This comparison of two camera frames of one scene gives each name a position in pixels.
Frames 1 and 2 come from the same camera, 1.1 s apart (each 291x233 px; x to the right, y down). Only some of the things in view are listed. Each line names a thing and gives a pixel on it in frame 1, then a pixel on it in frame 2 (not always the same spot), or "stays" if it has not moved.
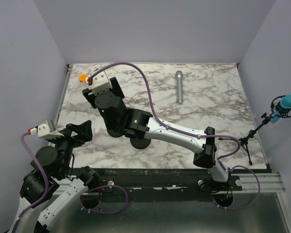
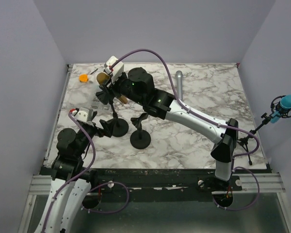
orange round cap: [82, 77] stays
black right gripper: [116, 91] → [115, 83]
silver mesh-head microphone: [179, 77] stays
